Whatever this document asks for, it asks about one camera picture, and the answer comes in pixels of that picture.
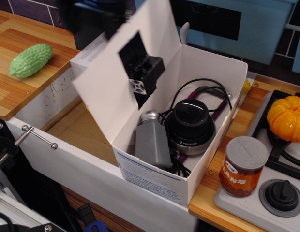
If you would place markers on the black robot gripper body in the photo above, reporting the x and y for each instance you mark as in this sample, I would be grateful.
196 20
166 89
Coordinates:
102 15

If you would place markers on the white cardboard box with flap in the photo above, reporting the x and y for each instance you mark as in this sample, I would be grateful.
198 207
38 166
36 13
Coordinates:
105 88

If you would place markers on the white faucet spout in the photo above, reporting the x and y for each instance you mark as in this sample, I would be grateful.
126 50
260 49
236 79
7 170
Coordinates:
184 33

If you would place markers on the green bitter gourd toy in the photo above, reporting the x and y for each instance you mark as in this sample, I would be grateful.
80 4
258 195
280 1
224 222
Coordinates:
31 60

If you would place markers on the grey bottle silver cap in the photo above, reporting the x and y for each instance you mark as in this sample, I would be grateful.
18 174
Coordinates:
151 143

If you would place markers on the black 3D mouse puck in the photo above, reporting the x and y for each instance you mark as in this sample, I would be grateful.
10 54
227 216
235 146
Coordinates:
191 128

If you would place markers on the blue toy oven cabinet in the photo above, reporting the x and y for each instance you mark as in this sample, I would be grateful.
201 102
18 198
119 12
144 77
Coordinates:
249 29

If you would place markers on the yellow toy behind box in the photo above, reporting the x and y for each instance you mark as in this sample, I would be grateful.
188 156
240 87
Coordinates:
246 86

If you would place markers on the black clamp body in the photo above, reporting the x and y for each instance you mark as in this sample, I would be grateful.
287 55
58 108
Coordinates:
7 146

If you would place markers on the orange toy pumpkin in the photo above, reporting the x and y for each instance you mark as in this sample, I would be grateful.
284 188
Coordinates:
284 118

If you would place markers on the orange beans can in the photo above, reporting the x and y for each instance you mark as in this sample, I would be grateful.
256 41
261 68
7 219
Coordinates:
245 158

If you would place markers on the black burner grate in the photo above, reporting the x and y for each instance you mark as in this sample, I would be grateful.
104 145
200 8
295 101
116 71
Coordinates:
282 154

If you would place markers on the black stove knob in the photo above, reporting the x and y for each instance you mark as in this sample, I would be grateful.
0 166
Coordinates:
280 197

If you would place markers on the white toy stove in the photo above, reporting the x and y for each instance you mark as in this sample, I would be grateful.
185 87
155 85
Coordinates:
260 176

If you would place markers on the black taped handle block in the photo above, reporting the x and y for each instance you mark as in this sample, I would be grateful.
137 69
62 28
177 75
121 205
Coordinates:
142 69

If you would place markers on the metal clamp screw handle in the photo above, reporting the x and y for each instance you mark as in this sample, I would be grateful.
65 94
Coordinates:
27 130

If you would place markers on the blue clamp handle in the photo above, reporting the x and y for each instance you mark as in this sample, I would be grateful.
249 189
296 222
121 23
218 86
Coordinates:
89 220

